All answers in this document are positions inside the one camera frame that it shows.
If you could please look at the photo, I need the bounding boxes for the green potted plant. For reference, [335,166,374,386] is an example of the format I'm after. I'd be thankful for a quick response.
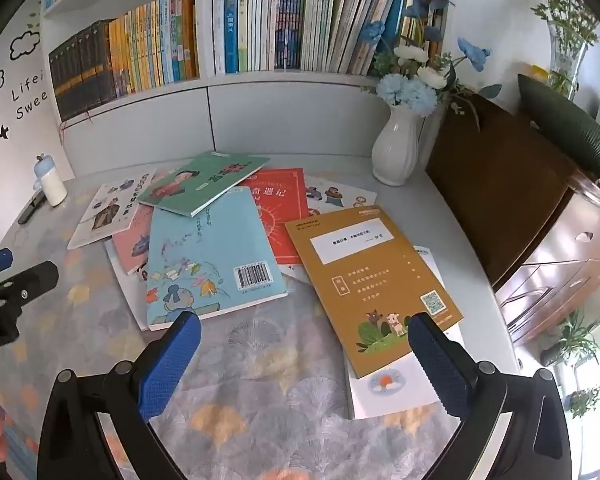
[567,385,600,421]
[540,310,600,366]

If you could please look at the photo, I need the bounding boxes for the white book with robed figure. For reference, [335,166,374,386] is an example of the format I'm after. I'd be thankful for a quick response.
[67,170,157,251]

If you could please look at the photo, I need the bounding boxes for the white bookshelf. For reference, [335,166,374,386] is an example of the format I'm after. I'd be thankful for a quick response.
[40,0,453,181]

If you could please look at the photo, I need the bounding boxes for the baby bottle with blue cap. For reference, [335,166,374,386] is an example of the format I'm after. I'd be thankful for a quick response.
[34,154,68,207]

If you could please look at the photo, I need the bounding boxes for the light blue book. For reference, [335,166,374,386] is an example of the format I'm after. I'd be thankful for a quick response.
[146,186,288,332]

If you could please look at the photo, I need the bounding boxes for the green leafy branches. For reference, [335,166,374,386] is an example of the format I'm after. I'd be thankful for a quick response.
[530,0,600,61]

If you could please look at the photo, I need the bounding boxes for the white book with small figures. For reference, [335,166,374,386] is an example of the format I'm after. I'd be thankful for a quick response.
[304,176,377,211]

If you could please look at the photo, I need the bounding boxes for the black remote control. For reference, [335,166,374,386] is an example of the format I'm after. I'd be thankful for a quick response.
[18,191,47,225]

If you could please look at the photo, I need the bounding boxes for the brown wooden cabinet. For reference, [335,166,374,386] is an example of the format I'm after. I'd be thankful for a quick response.
[425,92,600,346]

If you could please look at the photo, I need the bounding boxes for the large white picture book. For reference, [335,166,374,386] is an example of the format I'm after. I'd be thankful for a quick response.
[104,239,153,332]

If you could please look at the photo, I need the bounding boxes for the row of dark and yellow books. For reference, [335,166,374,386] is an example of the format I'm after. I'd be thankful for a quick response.
[48,0,199,122]

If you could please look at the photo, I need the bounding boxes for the black wall decal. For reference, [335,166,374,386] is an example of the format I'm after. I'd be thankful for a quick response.
[0,30,48,156]

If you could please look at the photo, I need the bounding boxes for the thin white book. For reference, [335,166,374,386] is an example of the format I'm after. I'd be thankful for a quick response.
[342,245,463,421]

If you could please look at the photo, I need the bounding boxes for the glass vase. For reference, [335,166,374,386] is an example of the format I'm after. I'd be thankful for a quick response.
[547,35,588,101]

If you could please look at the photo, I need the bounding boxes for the row of white and blue books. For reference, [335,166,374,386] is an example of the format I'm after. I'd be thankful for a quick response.
[211,0,446,77]

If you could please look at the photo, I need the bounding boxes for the mustard yellow book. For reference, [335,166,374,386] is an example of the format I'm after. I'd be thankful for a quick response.
[285,205,464,380]

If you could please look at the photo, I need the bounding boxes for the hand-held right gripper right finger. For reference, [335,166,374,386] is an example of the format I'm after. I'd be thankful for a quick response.
[408,312,573,480]

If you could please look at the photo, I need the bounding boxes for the dark green ribbed cushion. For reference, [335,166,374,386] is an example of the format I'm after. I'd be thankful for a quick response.
[517,74,600,181]

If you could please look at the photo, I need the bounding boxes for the pink book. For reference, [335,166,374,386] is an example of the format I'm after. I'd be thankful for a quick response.
[111,202,156,276]

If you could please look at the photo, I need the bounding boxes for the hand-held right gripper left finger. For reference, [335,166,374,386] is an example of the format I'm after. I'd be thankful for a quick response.
[36,311,202,480]

